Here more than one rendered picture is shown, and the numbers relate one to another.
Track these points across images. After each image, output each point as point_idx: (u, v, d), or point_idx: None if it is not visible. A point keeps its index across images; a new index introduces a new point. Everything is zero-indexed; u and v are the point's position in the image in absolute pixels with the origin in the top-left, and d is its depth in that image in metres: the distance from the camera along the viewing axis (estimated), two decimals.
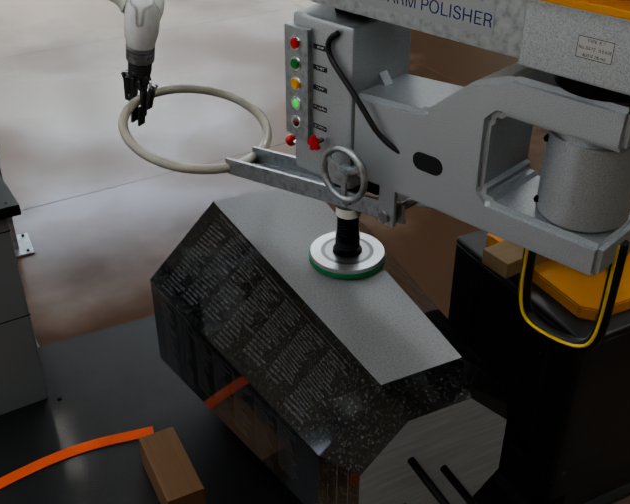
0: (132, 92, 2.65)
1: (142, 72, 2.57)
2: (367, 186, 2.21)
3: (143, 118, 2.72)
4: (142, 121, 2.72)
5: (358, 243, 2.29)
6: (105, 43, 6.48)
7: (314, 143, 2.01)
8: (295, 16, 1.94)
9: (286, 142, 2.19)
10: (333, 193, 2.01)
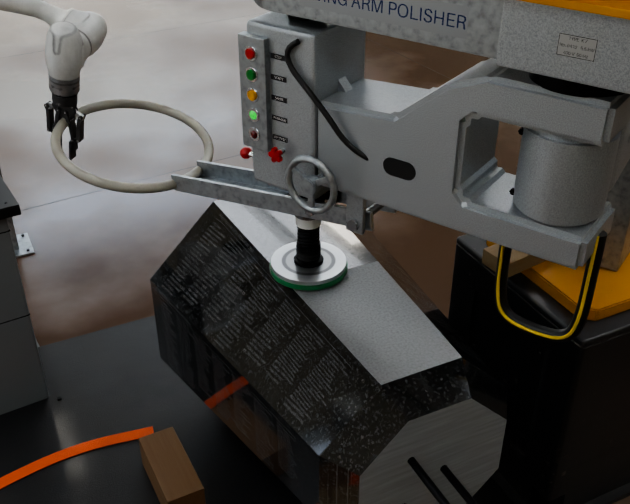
0: (56, 124, 2.53)
1: (68, 103, 2.45)
2: (327, 194, 2.17)
3: (74, 151, 2.59)
4: (73, 155, 2.59)
5: (320, 253, 2.25)
6: (105, 43, 6.48)
7: (276, 155, 1.96)
8: (249, 26, 1.88)
9: (241, 155, 2.12)
10: (300, 205, 1.96)
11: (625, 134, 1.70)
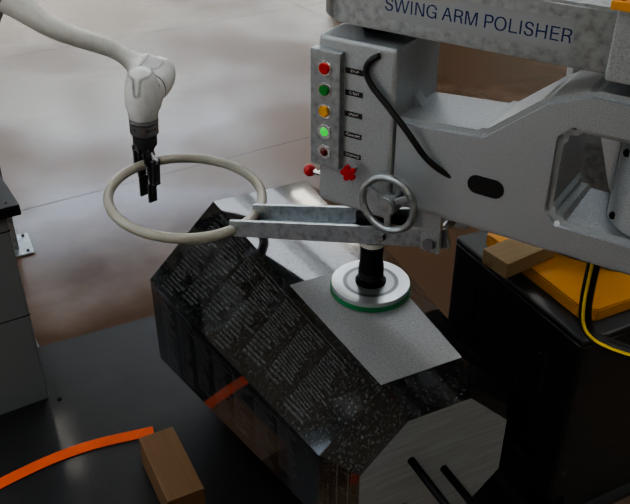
0: None
1: (143, 145, 2.52)
2: (392, 218, 2.10)
3: (154, 195, 2.65)
4: (153, 198, 2.65)
5: (383, 273, 2.17)
6: None
7: (349, 173, 1.88)
8: (323, 40, 1.79)
9: (305, 173, 2.04)
10: (375, 225, 1.88)
11: None
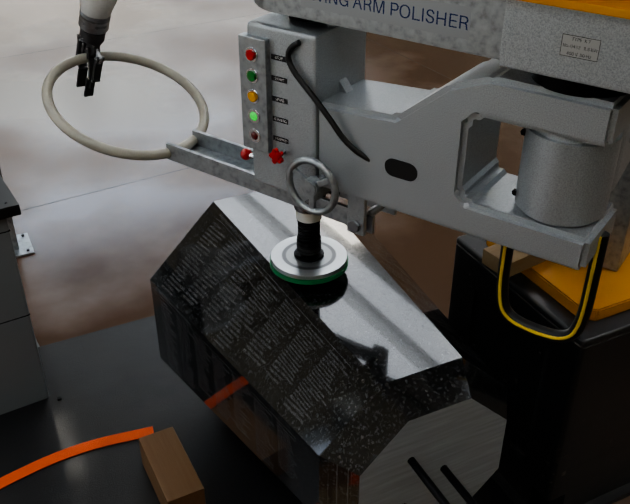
0: None
1: (89, 40, 2.42)
2: None
3: (91, 90, 2.57)
4: (89, 93, 2.57)
5: (320, 247, 2.23)
6: (105, 43, 6.48)
7: (277, 156, 1.95)
8: (249, 27, 1.87)
9: (241, 157, 2.11)
10: (301, 206, 1.96)
11: (627, 134, 1.70)
